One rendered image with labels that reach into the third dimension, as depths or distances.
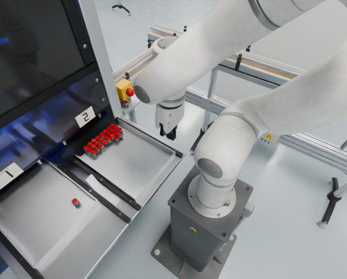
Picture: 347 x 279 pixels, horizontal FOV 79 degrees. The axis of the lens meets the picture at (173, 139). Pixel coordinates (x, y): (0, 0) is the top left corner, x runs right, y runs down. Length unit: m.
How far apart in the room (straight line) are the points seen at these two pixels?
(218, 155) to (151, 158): 0.50
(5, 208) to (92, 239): 0.37
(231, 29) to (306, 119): 0.19
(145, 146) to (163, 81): 0.58
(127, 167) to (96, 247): 0.31
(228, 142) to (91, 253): 0.58
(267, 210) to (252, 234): 0.25
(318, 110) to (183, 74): 0.23
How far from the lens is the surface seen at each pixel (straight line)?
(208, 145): 0.48
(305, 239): 1.95
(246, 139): 0.52
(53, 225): 0.91
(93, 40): 0.88
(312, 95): 0.40
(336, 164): 1.76
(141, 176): 0.89
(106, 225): 0.84
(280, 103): 0.42
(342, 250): 2.07
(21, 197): 1.02
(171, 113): 0.60
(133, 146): 0.98
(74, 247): 0.85
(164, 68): 0.42
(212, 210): 0.85
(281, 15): 0.37
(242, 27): 0.38
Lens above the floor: 1.65
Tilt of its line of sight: 51 degrees down
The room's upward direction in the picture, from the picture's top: straight up
